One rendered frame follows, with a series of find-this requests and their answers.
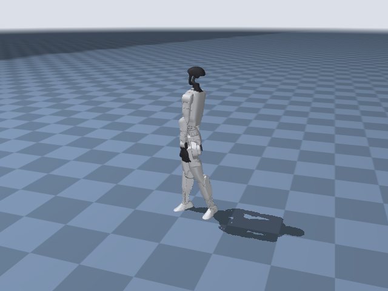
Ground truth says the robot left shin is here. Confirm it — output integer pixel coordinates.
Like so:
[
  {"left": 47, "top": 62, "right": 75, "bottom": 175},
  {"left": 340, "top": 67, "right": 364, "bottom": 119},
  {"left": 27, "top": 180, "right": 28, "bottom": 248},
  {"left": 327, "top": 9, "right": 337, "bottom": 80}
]
[{"left": 198, "top": 176, "right": 215, "bottom": 210}]

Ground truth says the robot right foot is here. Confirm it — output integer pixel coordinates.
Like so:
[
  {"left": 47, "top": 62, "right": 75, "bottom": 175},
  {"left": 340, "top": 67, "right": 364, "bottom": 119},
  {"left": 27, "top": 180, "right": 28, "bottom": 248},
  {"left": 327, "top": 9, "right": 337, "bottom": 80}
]
[{"left": 174, "top": 201, "right": 194, "bottom": 212}]

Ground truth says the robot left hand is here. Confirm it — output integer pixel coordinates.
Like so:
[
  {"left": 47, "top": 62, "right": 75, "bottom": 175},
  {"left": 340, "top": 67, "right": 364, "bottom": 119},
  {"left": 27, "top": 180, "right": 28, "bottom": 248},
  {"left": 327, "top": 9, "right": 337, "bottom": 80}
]
[{"left": 179, "top": 142, "right": 191, "bottom": 162}]

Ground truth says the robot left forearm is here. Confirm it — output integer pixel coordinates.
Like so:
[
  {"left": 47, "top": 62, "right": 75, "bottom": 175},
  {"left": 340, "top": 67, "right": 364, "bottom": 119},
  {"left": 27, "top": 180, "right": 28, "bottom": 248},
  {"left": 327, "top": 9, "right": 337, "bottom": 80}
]
[{"left": 179, "top": 118, "right": 189, "bottom": 148}]

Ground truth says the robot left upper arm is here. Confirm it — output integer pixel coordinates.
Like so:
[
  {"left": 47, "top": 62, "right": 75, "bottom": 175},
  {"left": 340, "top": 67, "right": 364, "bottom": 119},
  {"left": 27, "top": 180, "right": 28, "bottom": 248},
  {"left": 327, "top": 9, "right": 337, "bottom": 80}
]
[{"left": 181, "top": 93, "right": 193, "bottom": 124}]

